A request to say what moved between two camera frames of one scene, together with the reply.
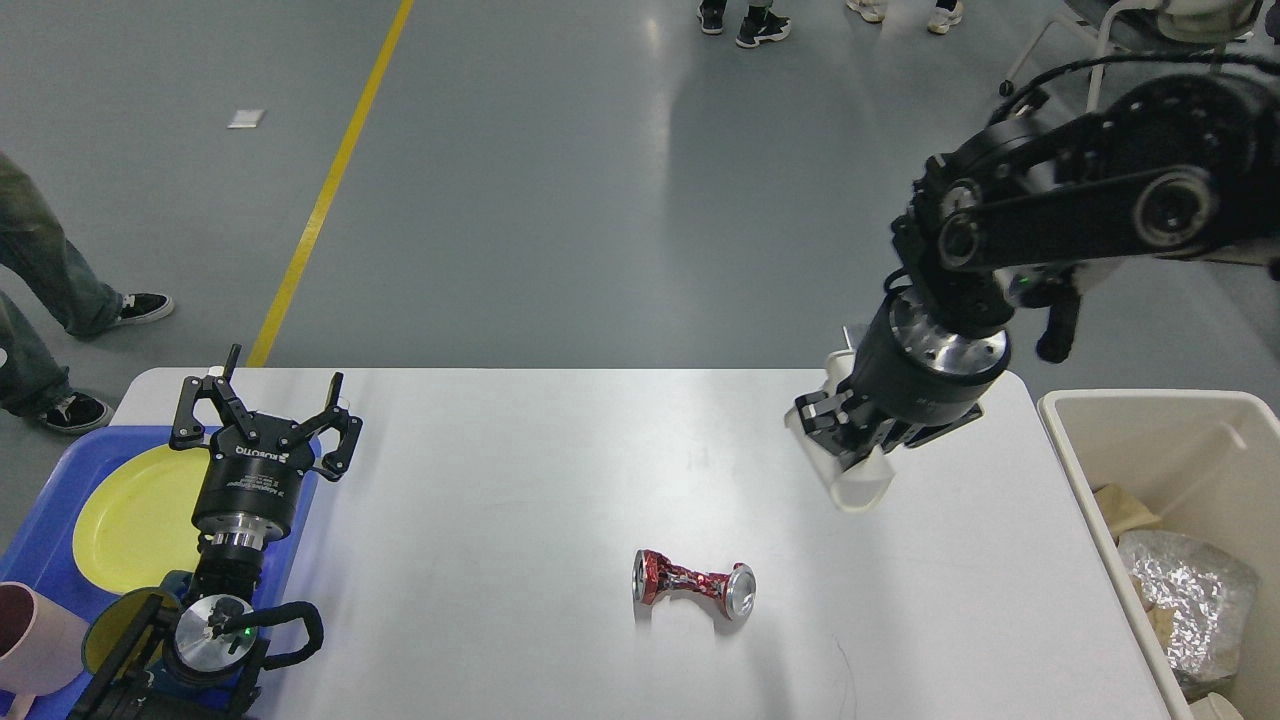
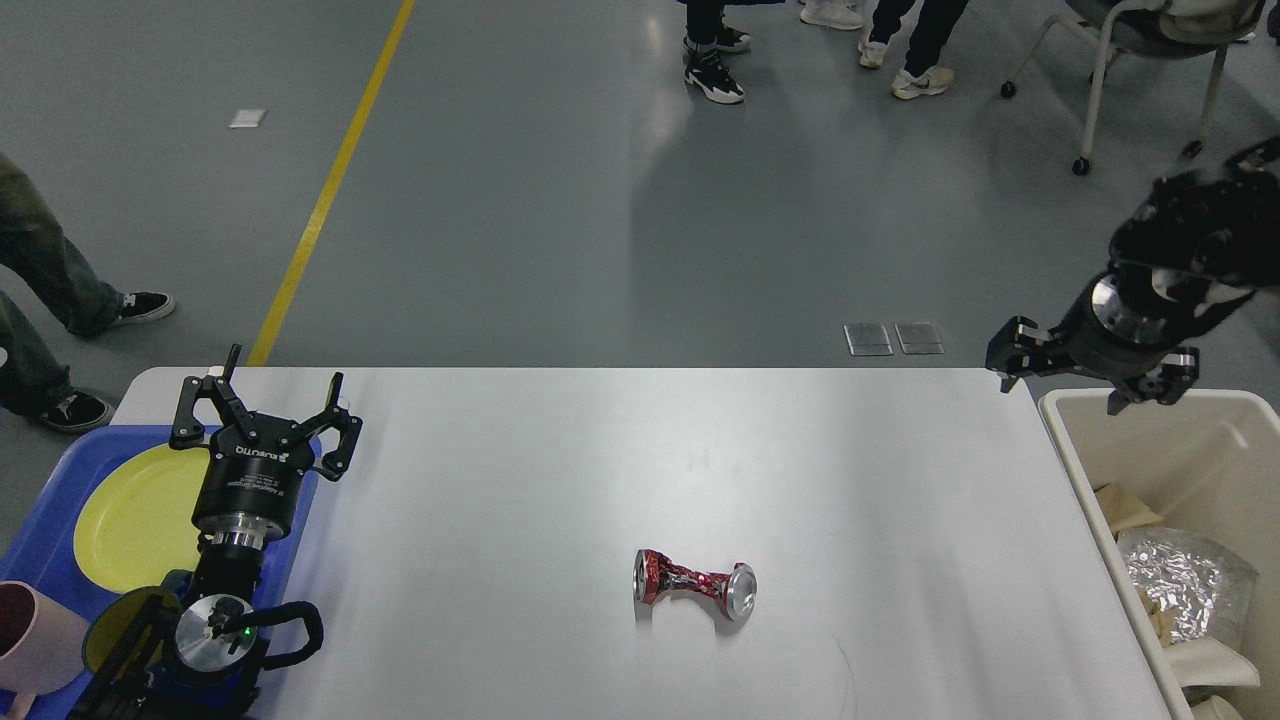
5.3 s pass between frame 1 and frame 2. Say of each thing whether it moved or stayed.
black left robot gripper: stayed
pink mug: stayed
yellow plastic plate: stayed
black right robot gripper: moved
